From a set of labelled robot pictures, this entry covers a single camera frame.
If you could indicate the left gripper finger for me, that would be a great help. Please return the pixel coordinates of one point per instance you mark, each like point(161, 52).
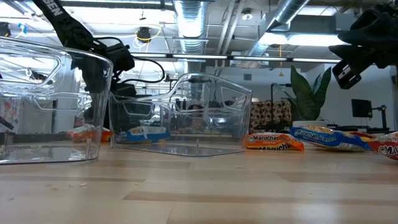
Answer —
point(124, 90)

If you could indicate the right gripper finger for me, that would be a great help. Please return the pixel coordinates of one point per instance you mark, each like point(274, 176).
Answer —
point(357, 53)
point(360, 35)

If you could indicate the blue Maruchan ramen packet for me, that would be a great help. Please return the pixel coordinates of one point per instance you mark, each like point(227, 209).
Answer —
point(329, 138)
point(146, 134)

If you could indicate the orange Maruchan ramen packet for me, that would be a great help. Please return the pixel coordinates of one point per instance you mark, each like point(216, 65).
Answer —
point(273, 141)
point(82, 133)

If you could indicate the red Maruchan ramen packet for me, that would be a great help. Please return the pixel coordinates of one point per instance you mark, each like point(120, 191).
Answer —
point(387, 147)

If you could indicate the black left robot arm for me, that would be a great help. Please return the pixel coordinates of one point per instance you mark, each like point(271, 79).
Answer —
point(70, 29)

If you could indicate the black computer monitor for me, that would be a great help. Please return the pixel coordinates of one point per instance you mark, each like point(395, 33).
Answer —
point(361, 108)
point(136, 123)

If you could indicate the clear plastic bin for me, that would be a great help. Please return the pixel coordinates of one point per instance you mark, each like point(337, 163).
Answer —
point(186, 149)
point(31, 155)
point(168, 115)

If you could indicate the snake plant in white pot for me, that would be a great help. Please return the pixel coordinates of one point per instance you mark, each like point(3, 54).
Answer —
point(306, 99)

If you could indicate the person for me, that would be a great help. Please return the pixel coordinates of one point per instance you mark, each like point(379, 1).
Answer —
point(196, 109)

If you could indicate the ceiling light strip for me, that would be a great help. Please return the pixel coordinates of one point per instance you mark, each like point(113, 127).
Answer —
point(199, 56)

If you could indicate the brown dotted blanket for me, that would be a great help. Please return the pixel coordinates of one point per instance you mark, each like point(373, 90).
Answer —
point(264, 113)

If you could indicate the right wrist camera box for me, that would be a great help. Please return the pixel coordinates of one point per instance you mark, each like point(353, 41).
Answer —
point(346, 74)

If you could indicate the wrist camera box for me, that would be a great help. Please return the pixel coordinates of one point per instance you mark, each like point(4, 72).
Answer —
point(346, 74)
point(121, 57)

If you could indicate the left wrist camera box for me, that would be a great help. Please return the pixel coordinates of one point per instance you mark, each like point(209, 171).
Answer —
point(121, 57)

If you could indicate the black overhead camera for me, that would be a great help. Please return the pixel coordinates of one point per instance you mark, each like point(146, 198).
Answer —
point(143, 33)

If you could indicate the silver ventilation duct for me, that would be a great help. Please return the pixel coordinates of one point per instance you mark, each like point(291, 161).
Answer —
point(190, 25)
point(286, 12)

